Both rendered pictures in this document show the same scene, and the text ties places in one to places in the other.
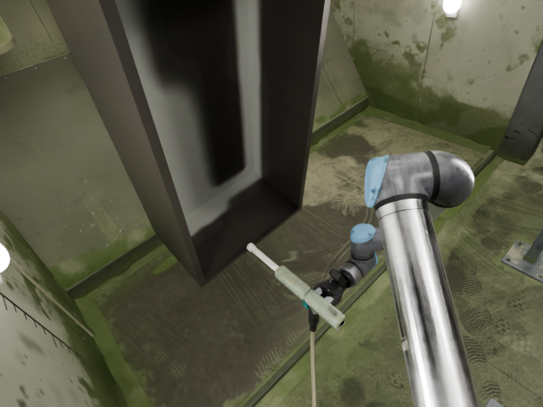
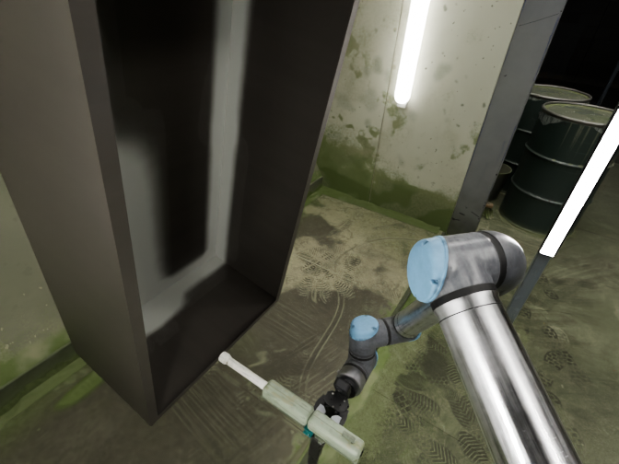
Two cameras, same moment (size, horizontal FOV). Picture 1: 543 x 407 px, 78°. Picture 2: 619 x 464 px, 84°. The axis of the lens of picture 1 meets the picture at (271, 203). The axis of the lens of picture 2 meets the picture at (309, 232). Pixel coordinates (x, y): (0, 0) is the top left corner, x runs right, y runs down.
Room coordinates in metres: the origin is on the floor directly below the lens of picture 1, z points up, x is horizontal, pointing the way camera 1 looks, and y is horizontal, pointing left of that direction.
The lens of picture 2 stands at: (0.21, 0.15, 1.50)
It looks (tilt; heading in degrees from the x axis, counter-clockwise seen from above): 35 degrees down; 337
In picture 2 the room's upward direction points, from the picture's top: 3 degrees clockwise
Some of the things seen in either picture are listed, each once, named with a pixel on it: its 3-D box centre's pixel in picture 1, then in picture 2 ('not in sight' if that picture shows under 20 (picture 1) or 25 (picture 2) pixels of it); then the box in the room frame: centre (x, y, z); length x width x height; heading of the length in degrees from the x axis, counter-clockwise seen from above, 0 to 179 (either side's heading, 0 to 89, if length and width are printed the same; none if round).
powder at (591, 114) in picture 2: not in sight; (587, 115); (1.77, -2.58, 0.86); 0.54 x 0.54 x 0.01
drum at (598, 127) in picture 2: not in sight; (559, 170); (1.77, -2.58, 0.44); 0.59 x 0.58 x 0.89; 140
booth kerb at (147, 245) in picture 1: (254, 177); (204, 261); (1.93, 0.09, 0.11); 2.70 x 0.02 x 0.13; 125
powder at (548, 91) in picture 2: not in sight; (552, 93); (2.32, -2.93, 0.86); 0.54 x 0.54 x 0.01
